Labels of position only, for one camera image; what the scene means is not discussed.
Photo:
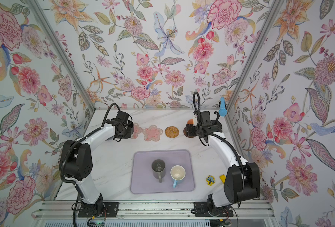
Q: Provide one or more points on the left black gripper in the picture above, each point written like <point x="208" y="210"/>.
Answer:
<point x="129" y="133"/>

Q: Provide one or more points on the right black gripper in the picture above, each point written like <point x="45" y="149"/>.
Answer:
<point x="190" y="130"/>

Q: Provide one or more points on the pink flower coaster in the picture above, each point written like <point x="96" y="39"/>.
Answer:
<point x="153" y="133"/>
<point x="136" y="131"/>

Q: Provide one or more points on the brown wooden coaster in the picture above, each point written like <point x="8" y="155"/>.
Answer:
<point x="185" y="133"/>

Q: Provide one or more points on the woven rattan coaster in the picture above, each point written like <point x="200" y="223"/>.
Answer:
<point x="172" y="132"/>

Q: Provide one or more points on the grey mug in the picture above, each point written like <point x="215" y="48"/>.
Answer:
<point x="159" y="169"/>

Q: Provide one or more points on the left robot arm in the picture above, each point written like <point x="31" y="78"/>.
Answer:
<point x="76" y="162"/>

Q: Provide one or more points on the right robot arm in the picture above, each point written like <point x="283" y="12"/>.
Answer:
<point x="242" y="178"/>

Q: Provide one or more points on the blue microphone on stand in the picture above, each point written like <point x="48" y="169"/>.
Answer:
<point x="222" y="111"/>

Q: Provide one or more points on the light blue mug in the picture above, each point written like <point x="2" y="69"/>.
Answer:
<point x="177" y="173"/>

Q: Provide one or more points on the yellow blue sticker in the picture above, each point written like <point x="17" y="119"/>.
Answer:
<point x="210" y="180"/>

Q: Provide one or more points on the yellow tag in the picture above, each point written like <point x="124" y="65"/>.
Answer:
<point x="222" y="178"/>

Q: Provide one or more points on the lavender tray mat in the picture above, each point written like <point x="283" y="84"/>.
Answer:
<point x="143" y="181"/>

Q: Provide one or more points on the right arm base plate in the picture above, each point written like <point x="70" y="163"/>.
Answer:
<point x="207" y="210"/>

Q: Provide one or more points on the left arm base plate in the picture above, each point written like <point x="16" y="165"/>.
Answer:
<point x="105" y="210"/>

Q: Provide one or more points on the aluminium front rail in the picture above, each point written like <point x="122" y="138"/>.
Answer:
<point x="156" y="209"/>

